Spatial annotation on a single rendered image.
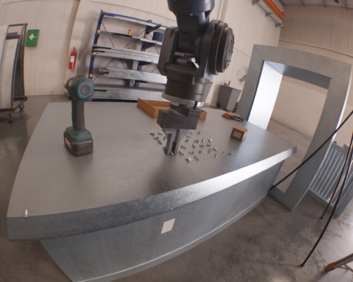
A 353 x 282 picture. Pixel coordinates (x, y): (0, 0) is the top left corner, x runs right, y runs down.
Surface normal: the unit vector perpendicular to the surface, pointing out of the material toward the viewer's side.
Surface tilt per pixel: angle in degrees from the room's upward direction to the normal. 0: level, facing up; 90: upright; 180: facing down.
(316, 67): 90
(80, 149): 90
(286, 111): 90
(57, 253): 90
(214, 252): 0
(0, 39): 78
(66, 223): 67
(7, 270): 0
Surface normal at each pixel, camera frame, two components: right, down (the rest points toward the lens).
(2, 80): 0.58, 0.23
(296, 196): -0.84, 0.04
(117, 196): 0.21, -0.90
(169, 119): 0.40, 0.44
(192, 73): -0.38, 0.29
